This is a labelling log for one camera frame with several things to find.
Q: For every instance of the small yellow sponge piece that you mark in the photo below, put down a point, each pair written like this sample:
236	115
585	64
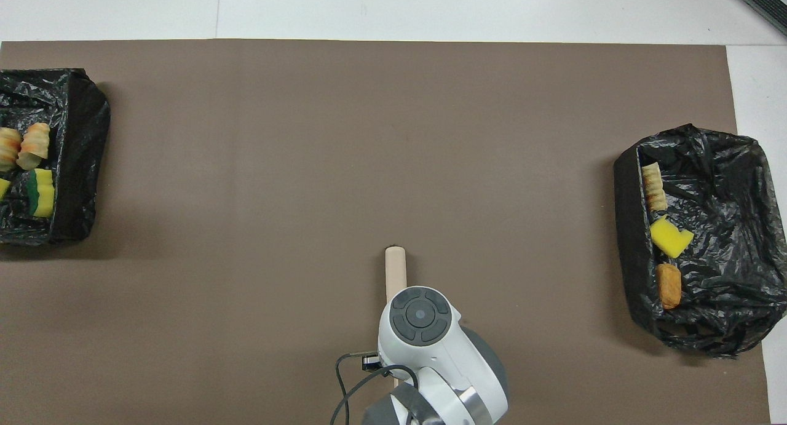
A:
3	187

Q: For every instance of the brown table mat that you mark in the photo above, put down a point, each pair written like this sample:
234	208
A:
307	166

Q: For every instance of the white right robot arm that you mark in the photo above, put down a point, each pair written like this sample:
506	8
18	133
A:
430	345

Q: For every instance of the beige hand brush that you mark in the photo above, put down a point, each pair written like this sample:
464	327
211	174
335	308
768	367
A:
395	271

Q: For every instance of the jagged pale bread piece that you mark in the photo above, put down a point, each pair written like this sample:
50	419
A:
34	145

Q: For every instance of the wedge yellow sponge piece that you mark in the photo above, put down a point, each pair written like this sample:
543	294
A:
43	194

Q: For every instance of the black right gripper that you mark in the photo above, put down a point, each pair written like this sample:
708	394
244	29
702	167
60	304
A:
371	361

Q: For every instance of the orange striped bread roll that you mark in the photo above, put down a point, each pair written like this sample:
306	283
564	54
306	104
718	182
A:
655	188

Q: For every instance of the black bag lined bin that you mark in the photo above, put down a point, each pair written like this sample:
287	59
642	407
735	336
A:
80	154
731	228

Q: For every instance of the brown oval bread roll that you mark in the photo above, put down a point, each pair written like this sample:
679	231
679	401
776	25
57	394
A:
669	286

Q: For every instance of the L-shaped yellow sponge piece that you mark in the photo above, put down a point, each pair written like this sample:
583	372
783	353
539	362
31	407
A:
670	237

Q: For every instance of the oval pale bread piece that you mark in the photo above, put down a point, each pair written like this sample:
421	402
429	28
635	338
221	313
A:
8	148

